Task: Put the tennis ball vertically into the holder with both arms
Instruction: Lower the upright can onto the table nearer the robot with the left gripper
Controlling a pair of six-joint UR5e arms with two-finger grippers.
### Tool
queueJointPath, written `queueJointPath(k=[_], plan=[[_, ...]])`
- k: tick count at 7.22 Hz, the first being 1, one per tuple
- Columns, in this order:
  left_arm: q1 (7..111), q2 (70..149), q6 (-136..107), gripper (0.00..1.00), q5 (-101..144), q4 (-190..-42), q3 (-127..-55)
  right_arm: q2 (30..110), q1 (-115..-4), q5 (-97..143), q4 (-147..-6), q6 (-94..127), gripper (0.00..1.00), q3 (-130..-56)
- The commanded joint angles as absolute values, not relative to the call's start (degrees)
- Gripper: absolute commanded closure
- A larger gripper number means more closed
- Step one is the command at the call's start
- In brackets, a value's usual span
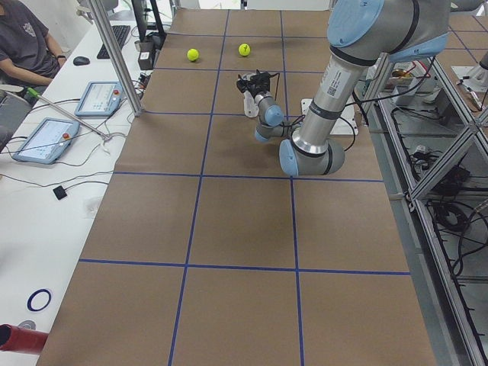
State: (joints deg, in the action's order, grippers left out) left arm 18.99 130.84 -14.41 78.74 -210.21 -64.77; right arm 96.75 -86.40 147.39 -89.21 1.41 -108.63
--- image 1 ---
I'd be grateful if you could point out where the near teach pendant tablet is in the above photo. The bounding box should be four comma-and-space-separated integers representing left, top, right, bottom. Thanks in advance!
12, 117, 80, 165

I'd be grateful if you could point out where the far teach pendant tablet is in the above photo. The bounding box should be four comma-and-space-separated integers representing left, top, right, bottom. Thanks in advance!
75, 81, 124, 118

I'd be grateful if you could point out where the black keyboard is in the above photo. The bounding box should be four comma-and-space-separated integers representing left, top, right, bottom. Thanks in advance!
96, 24, 132, 60

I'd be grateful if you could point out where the seated person grey shirt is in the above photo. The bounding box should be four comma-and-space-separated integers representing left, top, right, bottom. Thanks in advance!
1, 1, 66, 87

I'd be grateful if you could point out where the aluminium frame post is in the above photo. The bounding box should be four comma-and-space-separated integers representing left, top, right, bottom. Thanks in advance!
88, 0, 143, 117

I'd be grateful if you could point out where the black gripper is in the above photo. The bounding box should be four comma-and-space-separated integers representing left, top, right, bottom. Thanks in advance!
244, 82, 271, 98

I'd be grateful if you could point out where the orange black electronics board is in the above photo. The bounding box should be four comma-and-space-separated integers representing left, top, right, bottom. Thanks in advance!
138, 73, 150, 88

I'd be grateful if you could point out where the clear tennis ball can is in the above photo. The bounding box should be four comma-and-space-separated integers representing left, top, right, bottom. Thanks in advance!
238, 73, 258, 118

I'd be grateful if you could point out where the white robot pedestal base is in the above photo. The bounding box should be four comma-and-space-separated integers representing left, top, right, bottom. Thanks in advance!
300, 98, 361, 136

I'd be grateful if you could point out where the blue tape ring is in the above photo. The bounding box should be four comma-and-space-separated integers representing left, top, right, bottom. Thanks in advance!
27, 288, 53, 312

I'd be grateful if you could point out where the black box with label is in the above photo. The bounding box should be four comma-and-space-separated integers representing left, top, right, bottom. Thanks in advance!
138, 40, 156, 71

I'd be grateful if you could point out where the black computer mouse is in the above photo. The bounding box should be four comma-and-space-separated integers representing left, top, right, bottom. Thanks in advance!
72, 56, 90, 66

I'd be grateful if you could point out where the teach pendant tablet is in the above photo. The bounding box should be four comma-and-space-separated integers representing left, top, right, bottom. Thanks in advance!
75, 81, 124, 118
12, 117, 80, 165

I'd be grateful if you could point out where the black computer monitor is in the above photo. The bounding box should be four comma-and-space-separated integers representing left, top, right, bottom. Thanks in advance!
131, 0, 166, 43

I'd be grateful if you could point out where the red cylinder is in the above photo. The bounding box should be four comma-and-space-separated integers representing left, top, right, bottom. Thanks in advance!
1, 324, 49, 355

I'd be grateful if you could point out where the yellow tennis ball near edge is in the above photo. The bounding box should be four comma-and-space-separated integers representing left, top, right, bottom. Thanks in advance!
187, 48, 200, 63

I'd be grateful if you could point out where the metal rod green handle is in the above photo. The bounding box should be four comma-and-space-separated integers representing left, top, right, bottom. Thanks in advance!
27, 88, 111, 141

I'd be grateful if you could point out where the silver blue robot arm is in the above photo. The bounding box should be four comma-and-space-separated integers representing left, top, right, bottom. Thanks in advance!
236, 1, 450, 176

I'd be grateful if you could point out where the black camera cable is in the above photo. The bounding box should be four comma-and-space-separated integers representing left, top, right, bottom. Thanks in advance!
266, 70, 361, 154

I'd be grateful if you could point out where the small black square pad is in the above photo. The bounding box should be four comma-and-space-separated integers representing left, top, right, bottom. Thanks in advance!
53, 185, 67, 201

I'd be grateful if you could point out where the yellow Wilson tennis ball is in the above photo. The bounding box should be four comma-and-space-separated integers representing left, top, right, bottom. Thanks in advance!
238, 43, 251, 57

